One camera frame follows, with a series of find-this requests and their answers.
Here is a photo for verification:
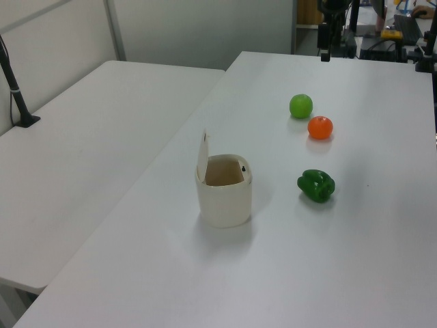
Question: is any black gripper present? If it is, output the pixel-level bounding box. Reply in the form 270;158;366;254
318;23;332;63

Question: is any cream garbage bin lid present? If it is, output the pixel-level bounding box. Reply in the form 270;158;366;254
196;128;211;186

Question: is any cream garbage bin body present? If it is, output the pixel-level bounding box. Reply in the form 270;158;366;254
195;154;254;229

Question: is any bystander hand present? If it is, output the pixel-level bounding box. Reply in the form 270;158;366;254
411;5;434;20

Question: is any brown wooden cabinet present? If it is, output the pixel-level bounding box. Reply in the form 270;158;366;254
296;0;322;27

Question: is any green toy apple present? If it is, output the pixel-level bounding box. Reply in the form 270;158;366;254
289;94;313;120

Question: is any orange toy mandarin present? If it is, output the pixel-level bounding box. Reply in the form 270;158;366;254
307;115;334;141

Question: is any black laptop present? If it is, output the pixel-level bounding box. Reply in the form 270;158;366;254
392;13;425;46

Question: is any green toy bell pepper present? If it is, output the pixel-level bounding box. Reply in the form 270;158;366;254
296;169;336;204

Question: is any adjoining white table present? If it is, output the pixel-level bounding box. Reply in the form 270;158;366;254
0;60;227;328

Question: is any black metal frame post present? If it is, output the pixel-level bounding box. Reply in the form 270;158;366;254
347;0;361;39

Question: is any black camera stand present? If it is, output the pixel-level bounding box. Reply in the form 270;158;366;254
414;29;437;73

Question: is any black camera pole with band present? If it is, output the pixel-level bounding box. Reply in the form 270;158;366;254
0;33;42;128

